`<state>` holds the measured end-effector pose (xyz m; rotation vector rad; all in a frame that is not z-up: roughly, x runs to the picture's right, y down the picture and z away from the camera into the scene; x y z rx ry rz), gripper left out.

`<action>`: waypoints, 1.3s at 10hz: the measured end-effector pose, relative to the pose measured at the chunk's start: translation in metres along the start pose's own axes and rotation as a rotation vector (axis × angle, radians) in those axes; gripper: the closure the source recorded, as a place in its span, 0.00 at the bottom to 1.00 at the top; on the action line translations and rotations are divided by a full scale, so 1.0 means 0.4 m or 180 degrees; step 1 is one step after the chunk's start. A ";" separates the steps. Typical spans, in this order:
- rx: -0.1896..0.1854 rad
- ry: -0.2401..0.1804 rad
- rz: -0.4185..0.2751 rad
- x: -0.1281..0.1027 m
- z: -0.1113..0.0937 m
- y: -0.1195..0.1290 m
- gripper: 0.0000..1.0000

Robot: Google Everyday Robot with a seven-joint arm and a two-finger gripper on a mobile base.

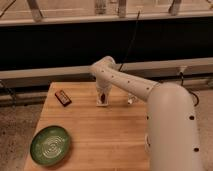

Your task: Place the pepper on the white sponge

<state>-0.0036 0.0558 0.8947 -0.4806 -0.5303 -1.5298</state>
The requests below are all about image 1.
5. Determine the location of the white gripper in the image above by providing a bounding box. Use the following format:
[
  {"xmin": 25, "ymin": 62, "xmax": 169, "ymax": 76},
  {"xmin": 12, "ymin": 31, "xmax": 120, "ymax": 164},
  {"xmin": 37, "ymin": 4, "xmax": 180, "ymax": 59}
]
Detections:
[{"xmin": 96, "ymin": 78, "xmax": 111, "ymax": 101}]

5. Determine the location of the dark red pepper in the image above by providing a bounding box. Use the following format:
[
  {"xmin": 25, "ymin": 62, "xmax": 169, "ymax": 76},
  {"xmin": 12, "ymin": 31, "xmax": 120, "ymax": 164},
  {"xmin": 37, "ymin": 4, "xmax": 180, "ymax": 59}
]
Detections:
[{"xmin": 101, "ymin": 94, "xmax": 106, "ymax": 103}]

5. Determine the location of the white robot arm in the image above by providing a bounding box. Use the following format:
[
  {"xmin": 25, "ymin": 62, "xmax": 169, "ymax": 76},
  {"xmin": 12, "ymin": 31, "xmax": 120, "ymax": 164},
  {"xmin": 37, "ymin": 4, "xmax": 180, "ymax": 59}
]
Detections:
[{"xmin": 90, "ymin": 56, "xmax": 204, "ymax": 171}]

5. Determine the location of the dark red rectangular block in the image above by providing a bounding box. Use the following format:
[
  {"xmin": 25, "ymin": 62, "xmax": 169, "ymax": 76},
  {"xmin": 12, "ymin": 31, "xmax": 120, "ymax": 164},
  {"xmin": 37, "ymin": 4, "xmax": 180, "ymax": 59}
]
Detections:
[{"xmin": 55, "ymin": 90, "xmax": 72, "ymax": 107}]

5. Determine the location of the green round plate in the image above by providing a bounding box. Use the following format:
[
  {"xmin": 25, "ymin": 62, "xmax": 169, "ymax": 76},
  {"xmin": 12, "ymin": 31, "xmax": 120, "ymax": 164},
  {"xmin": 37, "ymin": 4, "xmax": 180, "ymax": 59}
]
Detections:
[{"xmin": 30, "ymin": 125, "xmax": 71, "ymax": 167}]

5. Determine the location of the black hanging cable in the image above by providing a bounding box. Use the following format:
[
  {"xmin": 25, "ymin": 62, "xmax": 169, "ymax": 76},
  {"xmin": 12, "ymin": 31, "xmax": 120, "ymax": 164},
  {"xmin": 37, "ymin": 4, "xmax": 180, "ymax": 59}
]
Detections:
[{"xmin": 118, "ymin": 9, "xmax": 141, "ymax": 72}]

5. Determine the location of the black cable at right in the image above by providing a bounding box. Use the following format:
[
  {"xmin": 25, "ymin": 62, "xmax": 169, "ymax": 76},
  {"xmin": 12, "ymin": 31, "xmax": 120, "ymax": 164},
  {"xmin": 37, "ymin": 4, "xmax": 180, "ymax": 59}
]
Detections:
[{"xmin": 179, "ymin": 71, "xmax": 200, "ymax": 108}]

